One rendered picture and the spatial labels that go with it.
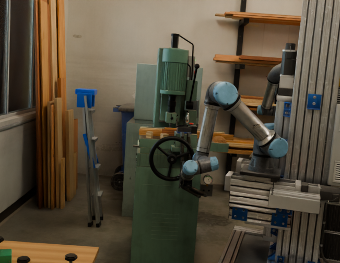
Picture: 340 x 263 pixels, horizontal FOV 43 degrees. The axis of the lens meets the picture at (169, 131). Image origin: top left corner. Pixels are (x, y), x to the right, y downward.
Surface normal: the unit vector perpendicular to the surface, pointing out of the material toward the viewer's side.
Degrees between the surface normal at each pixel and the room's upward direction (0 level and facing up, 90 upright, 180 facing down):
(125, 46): 90
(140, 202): 90
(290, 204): 90
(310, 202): 90
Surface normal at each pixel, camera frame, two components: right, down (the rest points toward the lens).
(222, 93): 0.11, 0.05
